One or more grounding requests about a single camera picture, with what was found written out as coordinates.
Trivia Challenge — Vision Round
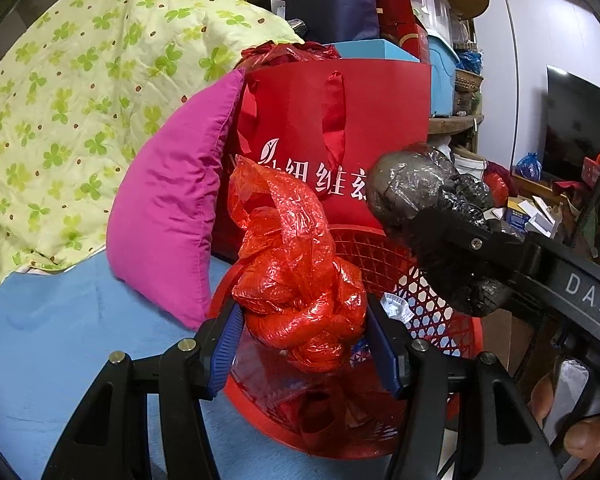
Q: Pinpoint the light blue box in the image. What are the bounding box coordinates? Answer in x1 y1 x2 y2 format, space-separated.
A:
330 37 421 63

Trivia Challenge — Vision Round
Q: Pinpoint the cardboard box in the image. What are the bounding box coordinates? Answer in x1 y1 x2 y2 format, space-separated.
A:
477 305 553 386

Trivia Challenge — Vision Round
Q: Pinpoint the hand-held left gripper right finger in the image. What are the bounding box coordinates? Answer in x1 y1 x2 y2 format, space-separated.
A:
365 300 563 480

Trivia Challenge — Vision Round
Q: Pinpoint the wooden shelf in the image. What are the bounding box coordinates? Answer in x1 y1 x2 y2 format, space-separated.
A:
427 115 486 136

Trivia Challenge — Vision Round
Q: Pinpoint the wicker basket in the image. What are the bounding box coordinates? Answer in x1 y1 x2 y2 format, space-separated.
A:
454 69 481 92

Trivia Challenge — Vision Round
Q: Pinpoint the red gift box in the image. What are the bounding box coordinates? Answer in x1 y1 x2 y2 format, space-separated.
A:
375 0 431 63

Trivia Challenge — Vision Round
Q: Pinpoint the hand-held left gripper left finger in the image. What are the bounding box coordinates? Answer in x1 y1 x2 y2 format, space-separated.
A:
41 305 245 480

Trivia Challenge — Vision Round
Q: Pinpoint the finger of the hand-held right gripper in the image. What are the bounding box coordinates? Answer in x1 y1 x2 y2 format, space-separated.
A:
410 209 536 286

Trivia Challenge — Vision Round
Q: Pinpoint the black plastic bag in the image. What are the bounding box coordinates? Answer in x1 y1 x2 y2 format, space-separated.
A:
365 142 526 317

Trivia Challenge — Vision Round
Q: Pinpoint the white bucket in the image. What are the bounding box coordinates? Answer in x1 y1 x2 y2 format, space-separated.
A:
452 152 488 178

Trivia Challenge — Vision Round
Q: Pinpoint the red shopping bag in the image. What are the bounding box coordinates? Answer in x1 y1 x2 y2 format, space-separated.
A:
212 57 433 261

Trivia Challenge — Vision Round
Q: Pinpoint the person's right hand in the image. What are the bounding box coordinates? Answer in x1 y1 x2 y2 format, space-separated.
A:
527 372 600 463

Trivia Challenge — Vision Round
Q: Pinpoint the blue blanket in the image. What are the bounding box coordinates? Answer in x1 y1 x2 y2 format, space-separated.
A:
0 252 396 480

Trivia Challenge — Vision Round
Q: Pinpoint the blue plastic bin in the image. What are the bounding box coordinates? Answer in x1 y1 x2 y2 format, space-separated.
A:
425 32 462 118

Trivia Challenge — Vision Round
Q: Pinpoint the blue and white small box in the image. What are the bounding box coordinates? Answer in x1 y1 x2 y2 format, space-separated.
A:
505 197 566 238

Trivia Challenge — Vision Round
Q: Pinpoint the small blue plastic bag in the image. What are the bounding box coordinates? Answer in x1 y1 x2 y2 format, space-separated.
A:
515 151 541 181
455 49 482 73

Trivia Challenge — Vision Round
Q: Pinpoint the red sack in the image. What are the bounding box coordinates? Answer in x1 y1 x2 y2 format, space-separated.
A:
482 162 512 208

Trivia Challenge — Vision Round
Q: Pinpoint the black television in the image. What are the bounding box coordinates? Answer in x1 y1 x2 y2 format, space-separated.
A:
542 64 600 183

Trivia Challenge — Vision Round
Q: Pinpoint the knotted red plastic bag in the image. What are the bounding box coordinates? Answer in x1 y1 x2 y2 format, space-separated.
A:
227 156 368 373

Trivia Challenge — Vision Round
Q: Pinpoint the red plastic basket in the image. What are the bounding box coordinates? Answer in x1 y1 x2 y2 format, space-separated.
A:
207 227 485 461

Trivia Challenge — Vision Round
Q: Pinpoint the green clover print quilt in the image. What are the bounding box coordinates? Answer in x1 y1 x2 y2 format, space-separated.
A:
0 0 306 291

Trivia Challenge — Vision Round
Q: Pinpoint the crumpled red plastic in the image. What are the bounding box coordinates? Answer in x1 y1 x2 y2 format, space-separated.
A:
240 42 341 68

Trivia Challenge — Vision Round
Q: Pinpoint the navy bag with orange handles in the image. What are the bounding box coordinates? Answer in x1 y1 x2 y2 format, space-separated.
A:
280 0 381 43

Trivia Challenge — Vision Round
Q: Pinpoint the magenta pillow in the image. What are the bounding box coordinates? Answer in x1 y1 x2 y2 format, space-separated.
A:
106 69 246 331

